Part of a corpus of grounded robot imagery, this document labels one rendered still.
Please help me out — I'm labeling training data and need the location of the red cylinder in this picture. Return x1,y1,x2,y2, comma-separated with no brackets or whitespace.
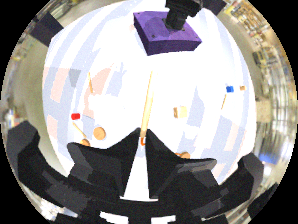
72,113,81,120

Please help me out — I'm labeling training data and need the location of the light wooden block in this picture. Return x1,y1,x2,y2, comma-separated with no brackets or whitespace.
173,105,188,119

